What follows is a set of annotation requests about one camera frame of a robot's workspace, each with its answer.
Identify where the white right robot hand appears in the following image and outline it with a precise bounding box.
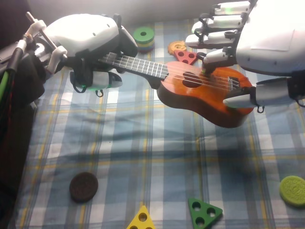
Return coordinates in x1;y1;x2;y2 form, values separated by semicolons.
185;0;305;113

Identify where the brown sandwich cookie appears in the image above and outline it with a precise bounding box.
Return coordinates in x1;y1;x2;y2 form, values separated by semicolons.
69;171;99;203

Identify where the brown toy ukulele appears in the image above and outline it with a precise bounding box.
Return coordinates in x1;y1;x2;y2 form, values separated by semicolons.
99;52;255;129

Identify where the blue plaid tablecloth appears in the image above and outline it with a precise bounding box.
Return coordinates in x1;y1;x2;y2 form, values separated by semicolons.
9;19;305;229

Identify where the green sandwich cookie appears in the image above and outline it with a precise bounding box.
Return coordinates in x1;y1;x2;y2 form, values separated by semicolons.
279;176;305;208

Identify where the beige swirl biscuit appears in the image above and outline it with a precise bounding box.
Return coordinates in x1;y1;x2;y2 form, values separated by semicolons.
168;41;187;55

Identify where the yellow triangle block with holes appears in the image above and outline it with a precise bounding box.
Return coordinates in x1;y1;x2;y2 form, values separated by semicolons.
126;205;156;229

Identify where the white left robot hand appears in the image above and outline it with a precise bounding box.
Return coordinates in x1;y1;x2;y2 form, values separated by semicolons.
44;13;139;97

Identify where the white panel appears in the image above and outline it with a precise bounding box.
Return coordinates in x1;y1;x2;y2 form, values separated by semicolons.
30;0;215;24

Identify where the green-topped coloured ring stack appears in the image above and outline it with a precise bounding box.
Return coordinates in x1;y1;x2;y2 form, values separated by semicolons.
132;26;155;53

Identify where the green triangle block with holes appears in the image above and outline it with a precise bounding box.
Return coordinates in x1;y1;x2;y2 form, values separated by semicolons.
187;197;224;229

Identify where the red triangle block with holes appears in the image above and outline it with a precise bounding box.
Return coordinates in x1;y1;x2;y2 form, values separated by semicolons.
173;49;199;65

